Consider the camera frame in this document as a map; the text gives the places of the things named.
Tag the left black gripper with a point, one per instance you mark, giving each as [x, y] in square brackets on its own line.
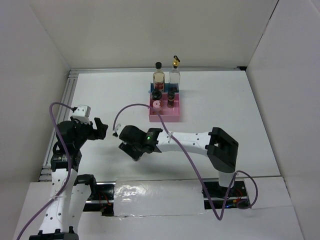
[99, 133]

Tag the blue plastic bin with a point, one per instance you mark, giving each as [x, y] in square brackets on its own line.
[167, 87]

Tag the pink plastic bin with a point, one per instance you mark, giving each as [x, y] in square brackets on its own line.
[170, 115]

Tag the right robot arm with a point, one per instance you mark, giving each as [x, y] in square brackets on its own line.
[217, 145]

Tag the pink lid spice jar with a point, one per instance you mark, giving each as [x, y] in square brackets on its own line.
[157, 106]

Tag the gold spout glass bottle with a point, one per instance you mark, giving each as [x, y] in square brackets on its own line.
[174, 75]

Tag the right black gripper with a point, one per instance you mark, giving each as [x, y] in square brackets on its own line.
[126, 148]

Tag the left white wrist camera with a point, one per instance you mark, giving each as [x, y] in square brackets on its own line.
[82, 114]

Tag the black cap sauce bottle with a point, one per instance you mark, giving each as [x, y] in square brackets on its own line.
[159, 77]

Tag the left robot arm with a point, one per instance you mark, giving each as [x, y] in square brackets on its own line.
[69, 189]

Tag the large black lid spice jar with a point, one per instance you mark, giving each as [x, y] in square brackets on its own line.
[156, 95]

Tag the small dark spice jar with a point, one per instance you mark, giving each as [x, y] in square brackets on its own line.
[171, 99]

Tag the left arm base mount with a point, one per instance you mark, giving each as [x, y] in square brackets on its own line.
[102, 200]

